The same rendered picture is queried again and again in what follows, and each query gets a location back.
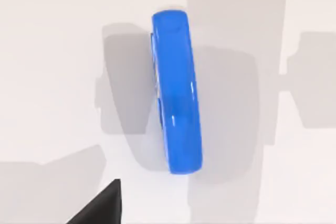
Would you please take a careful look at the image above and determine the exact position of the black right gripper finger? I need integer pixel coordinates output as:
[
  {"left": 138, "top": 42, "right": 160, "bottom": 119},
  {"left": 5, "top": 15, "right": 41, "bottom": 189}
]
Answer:
[{"left": 65, "top": 178, "right": 123, "bottom": 224}]

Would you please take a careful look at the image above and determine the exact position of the blue stapler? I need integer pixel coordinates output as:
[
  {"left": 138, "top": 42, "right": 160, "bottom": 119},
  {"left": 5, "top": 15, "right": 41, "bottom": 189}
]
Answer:
[{"left": 150, "top": 9, "right": 203, "bottom": 175}]

